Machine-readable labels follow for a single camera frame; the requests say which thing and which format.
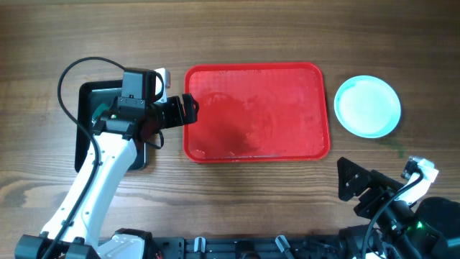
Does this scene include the light blue plate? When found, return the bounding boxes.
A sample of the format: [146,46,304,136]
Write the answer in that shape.
[333,76,402,139]

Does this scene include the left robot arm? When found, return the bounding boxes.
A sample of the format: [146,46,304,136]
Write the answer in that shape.
[14,94,199,258]

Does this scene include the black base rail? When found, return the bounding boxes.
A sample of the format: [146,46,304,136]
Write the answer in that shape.
[96,235,346,259]

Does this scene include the black water tray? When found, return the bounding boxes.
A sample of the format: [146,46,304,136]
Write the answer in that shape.
[74,79,148,172]

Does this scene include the green yellow sponge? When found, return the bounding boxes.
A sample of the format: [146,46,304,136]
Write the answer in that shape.
[91,104,109,122]

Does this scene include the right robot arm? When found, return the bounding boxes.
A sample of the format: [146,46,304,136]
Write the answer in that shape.
[337,156,459,258]

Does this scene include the red plastic tray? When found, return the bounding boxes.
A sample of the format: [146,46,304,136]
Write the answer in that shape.
[183,62,331,163]

